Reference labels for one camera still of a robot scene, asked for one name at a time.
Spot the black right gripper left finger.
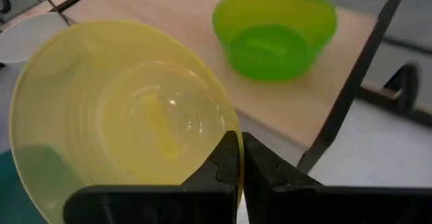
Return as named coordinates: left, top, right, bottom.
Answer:
left=63, top=130, right=241, bottom=224

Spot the small yellow plastic bowl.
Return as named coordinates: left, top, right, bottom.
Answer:
left=9, top=20, right=246, bottom=224

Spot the small green plastic bowl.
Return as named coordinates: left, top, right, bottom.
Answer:
left=211, top=0, right=338, bottom=82

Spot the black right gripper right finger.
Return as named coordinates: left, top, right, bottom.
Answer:
left=242, top=132, right=432, bottom=224

